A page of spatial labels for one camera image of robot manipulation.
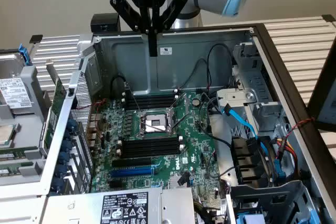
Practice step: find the metal socket cover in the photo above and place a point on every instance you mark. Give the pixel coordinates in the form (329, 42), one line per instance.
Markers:
(187, 102)

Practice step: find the open grey PC case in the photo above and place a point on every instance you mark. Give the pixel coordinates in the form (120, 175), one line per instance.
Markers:
(183, 69)

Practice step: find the blue slot retention clip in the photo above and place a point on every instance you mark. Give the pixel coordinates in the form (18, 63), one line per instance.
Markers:
(72, 126)
(63, 157)
(61, 169)
(67, 145)
(56, 184)

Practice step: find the hard disk with white label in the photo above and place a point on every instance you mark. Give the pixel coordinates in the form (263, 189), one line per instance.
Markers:
(15, 95)

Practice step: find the silver power supply with label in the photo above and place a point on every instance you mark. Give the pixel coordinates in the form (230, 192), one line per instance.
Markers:
(78, 208)

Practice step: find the grey metal disk bay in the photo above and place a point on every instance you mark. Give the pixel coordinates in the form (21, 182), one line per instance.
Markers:
(260, 82)

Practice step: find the blue expansion slot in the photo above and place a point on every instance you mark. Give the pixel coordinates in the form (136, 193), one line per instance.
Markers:
(131, 173)

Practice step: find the metal CPU socket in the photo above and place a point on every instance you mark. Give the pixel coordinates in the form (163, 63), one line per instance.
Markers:
(153, 123)

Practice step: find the short black expansion slot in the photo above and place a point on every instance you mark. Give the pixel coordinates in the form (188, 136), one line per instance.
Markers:
(116, 184)

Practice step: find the black RAM slot bank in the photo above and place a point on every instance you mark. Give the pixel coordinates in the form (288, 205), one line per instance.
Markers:
(149, 100)
(149, 148)

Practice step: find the black fan shroud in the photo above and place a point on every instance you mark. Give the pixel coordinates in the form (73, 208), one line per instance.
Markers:
(246, 155)

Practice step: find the thin metal locking lever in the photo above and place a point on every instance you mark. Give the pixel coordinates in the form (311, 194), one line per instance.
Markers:
(136, 102)
(180, 122)

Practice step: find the long black expansion slot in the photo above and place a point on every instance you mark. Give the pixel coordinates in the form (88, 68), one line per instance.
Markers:
(131, 162)

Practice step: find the green graphics card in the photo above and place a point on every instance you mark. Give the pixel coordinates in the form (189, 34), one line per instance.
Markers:
(56, 98)

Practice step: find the silver CPU chip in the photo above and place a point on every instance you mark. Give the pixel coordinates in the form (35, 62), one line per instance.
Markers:
(5, 134)

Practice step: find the bare silver hard disk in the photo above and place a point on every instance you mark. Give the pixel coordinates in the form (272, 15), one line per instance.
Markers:
(10, 66)

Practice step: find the blue plastic disk bracket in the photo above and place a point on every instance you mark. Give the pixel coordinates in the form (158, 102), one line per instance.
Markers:
(26, 56)

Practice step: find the round coin battery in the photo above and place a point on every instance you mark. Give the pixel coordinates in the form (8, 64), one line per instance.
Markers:
(196, 102)

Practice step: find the dark framed monitor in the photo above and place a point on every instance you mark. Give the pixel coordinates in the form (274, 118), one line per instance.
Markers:
(319, 98)

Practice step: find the grey metal drive cage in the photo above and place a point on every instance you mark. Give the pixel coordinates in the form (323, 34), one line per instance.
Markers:
(262, 195)

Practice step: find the green Dell motherboard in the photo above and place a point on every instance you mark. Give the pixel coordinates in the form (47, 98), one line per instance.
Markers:
(194, 140)

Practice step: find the black box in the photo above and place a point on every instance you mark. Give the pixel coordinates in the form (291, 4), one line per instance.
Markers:
(105, 23)

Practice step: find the white label sticker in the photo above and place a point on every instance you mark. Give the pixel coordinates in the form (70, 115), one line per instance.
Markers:
(165, 50)

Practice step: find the small silver heat sink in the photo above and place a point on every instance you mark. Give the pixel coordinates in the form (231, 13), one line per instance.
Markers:
(178, 182)

